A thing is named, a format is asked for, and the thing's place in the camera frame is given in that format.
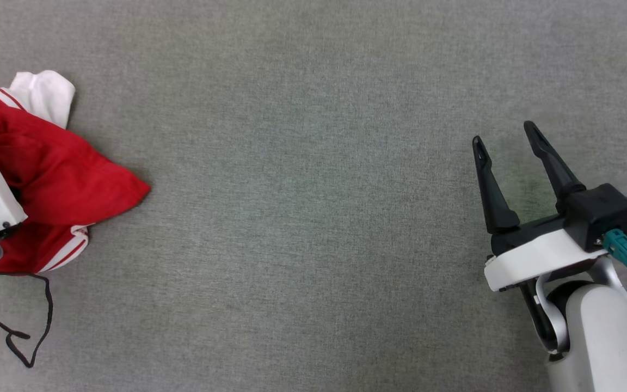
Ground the thin black cable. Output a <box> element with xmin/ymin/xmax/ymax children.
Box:
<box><xmin>0</xmin><ymin>271</ymin><xmax>54</xmax><ymax>369</ymax></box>
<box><xmin>519</xmin><ymin>280</ymin><xmax>559</xmax><ymax>352</ymax></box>

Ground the red Bulls basketball jersey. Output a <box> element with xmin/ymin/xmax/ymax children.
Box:
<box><xmin>0</xmin><ymin>70</ymin><xmax>151</xmax><ymax>274</ymax></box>

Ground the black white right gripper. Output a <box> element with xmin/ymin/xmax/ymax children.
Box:
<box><xmin>472</xmin><ymin>120</ymin><xmax>609</xmax><ymax>293</ymax></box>

